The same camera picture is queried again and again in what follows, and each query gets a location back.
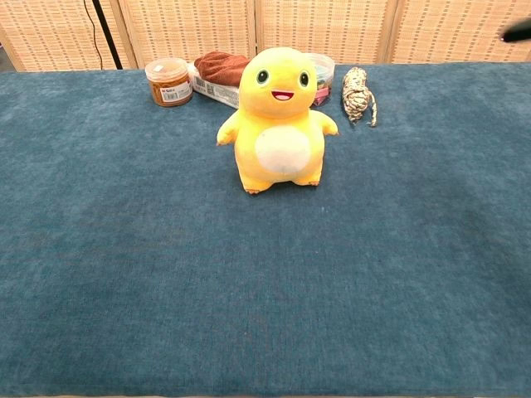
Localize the thin black cable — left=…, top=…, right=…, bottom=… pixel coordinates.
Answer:
left=83, top=0, right=105, bottom=70

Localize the white brown rope bundle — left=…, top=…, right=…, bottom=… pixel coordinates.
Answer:
left=340, top=66, right=378, bottom=128

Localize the blue velvet tablecloth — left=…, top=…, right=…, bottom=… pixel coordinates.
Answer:
left=0, top=61, right=531, bottom=398

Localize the black stand pole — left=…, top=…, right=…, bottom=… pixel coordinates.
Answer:
left=91, top=0, right=124, bottom=70

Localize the woven bamboo screen panel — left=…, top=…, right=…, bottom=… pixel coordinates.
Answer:
left=118, top=0, right=257, bottom=70
left=254, top=0, right=399, bottom=66
left=387, top=0, right=531, bottom=65
left=0, top=0, right=128, bottom=72

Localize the brown folded towel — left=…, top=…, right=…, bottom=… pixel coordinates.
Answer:
left=193, top=51, right=251, bottom=88

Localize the white barcode cardboard box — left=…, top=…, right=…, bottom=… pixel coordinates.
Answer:
left=187, top=62, right=241, bottom=110

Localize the clear jar of rubber bands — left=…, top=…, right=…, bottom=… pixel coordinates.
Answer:
left=144, top=57, right=194, bottom=108

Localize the clear tub of coloured clips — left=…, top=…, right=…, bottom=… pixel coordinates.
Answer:
left=304, top=52, right=336, bottom=108

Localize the yellow plush toy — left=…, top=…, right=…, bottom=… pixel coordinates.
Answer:
left=216, top=46, right=339, bottom=196

